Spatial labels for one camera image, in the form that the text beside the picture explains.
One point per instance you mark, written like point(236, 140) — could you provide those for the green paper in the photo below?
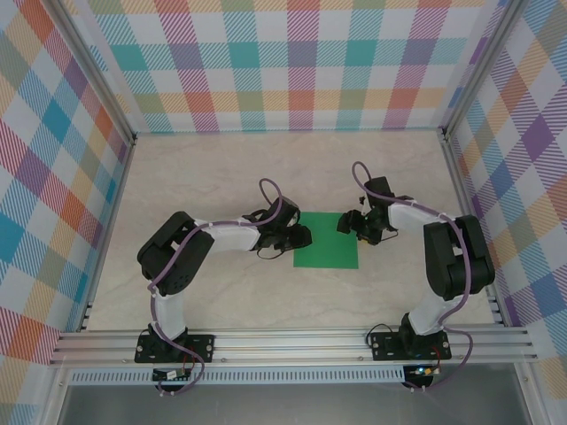
point(328, 250)

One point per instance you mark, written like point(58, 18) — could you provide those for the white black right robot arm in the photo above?
point(460, 265)

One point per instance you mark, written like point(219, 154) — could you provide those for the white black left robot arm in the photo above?
point(170, 310)

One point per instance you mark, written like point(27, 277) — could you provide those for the circuit board with yellow tape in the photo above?
point(423, 371)

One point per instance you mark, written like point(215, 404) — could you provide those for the grey metal panel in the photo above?
point(310, 405)

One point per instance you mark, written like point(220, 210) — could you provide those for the black circuit board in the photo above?
point(166, 375)

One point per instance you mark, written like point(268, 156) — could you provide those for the long aluminium base rail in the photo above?
point(288, 347)

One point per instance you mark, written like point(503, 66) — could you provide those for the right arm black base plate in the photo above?
point(385, 348)

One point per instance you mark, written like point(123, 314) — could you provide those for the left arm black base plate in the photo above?
point(201, 343)

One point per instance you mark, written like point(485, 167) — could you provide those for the aluminium side rail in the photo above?
point(88, 312)
point(496, 305)

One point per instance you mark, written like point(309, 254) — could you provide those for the aluminium frame post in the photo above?
point(95, 75)
point(480, 66)

